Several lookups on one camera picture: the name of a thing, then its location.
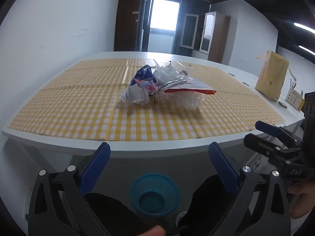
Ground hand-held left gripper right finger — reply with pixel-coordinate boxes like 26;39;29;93
208;142;292;236

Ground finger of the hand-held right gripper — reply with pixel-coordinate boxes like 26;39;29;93
255;120;304;145
244;133;303;168

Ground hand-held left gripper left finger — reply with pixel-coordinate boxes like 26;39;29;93
27;142;112;236

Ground blue plastic waste basket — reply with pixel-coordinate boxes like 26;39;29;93
129;173;180;216

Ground clear plastic wrap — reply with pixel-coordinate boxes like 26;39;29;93
156;92;206;112

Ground white paper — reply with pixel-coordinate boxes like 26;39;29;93
120;85;149;107

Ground blue and white snack wrapper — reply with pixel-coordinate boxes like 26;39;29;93
129;65;163;96

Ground person's right hand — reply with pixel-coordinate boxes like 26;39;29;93
287;179;315;197

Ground person's left hand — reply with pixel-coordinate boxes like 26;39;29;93
139;226;166;236

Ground person's right leg black pants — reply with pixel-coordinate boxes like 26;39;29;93
177;174;254;236

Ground white desk organizer box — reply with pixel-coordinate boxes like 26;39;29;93
285;88;306;111

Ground brown kraft envelope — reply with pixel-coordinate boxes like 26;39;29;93
255;50;289;100

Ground white table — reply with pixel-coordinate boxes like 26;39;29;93
0;51;310;159

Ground yellow checked tablecloth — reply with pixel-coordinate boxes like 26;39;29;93
7;58;286;142

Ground person's right white shoe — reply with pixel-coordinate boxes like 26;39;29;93
176;211;188;227

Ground ceiling light strip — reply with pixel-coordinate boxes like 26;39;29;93
299;45;315;55
294;22;315;33

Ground glass door cabinet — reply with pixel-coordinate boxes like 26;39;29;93
180;11;230;63

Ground balcony door window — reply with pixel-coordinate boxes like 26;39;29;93
141;0;181;54

